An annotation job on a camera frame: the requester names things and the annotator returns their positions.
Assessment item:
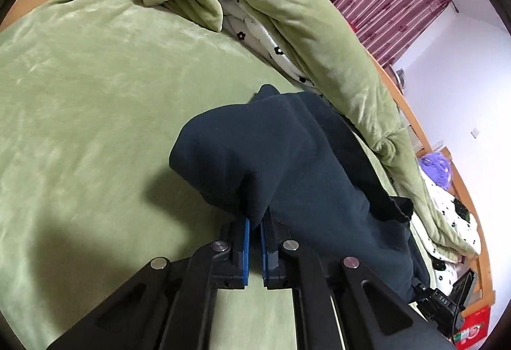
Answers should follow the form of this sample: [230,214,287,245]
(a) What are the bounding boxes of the dark navy t-shirt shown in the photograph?
[169,85,430,302]

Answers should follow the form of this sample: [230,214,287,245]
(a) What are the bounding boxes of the red box beside bed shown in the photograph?
[454,306,491,350]

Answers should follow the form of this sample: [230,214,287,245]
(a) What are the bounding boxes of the purple plush toy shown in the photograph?
[418,152,452,190]

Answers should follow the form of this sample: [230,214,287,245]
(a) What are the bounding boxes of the green plush bed sheet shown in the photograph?
[1,0,299,349]

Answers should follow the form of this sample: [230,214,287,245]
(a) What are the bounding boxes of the green quilt with floral lining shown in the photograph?
[141,0,482,263]

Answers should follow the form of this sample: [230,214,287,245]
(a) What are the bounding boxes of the wooden bed frame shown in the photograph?
[0,0,496,319]

